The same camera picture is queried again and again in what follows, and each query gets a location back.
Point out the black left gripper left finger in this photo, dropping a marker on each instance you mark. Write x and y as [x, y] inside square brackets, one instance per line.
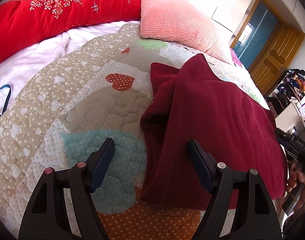
[46, 215]

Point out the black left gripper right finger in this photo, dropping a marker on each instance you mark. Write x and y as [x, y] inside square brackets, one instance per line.
[240, 206]

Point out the dark red knit sweater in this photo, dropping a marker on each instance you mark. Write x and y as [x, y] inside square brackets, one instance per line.
[193, 103]

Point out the person's right hand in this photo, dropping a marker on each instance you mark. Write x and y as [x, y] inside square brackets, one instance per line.
[296, 176]

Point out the white desk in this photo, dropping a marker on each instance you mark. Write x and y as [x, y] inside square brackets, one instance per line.
[290, 121]

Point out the cluttered shoe rack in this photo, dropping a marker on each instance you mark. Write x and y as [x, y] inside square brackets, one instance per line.
[289, 89]

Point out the brown wooden door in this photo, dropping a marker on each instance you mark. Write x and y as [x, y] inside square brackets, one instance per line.
[275, 58]

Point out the purple blanket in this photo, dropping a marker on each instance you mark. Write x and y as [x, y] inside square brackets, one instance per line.
[235, 59]

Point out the colourful heart patchwork quilt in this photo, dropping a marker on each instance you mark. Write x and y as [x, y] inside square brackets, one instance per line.
[67, 110]

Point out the white bed sheet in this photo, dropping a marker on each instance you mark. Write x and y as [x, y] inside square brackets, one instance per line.
[16, 71]

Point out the pink waffle-texture pillow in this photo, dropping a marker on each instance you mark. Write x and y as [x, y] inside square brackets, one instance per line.
[178, 21]

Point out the red floral duvet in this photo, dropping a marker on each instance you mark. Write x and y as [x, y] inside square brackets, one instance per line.
[26, 22]

